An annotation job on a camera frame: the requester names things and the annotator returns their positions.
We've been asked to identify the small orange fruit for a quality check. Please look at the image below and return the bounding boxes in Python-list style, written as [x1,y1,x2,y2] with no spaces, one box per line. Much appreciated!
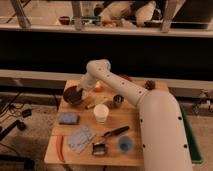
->
[93,82,103,92]

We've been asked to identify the orange bowl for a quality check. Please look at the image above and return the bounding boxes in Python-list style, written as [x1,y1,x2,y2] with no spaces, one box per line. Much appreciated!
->
[119,75,133,82]

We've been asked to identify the blue sponge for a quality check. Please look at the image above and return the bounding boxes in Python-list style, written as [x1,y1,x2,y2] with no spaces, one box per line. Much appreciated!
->
[59,113,79,125]

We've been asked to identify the person in background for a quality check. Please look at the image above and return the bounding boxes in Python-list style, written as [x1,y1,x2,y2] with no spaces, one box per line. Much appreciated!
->
[94,0,163,27]

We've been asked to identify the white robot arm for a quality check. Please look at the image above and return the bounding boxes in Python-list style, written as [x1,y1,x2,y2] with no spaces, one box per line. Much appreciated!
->
[79,59,193,171]

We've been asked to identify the blue plastic cup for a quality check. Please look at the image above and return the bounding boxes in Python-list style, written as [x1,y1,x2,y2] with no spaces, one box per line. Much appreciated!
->
[118,136,133,153]

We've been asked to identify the light blue cloth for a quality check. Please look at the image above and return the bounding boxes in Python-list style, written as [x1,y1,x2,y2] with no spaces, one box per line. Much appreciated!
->
[68,126,95,154]

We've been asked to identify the purple bowl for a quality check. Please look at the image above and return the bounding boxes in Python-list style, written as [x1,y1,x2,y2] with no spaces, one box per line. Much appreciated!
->
[63,86,83,105]

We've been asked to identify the white cup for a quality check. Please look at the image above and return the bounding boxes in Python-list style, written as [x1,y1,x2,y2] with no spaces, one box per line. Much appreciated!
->
[93,104,109,123]

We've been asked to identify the green plastic tray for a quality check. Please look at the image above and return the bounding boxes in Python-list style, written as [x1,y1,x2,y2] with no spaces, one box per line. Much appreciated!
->
[180,106,203,164]

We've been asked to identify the black eraser block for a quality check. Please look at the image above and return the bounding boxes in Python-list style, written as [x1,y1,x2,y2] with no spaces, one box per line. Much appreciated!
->
[67,86,83,98]

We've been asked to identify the brown pine cone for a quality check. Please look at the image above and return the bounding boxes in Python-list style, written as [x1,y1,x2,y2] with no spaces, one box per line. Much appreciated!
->
[144,80,156,90]

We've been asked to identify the metal measuring cup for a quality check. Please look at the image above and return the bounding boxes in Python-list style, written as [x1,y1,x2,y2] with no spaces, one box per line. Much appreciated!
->
[113,94,124,108]

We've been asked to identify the orange carrot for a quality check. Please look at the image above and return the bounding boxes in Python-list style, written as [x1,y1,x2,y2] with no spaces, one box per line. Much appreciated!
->
[56,135,65,163]

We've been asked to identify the dark red background bowl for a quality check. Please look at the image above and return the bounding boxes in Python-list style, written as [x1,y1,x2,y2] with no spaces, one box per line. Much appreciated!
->
[59,16,70,25]

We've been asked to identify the beige wooden stick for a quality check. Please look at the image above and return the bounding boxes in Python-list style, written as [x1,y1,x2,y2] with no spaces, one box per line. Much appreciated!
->
[85,97,108,109]

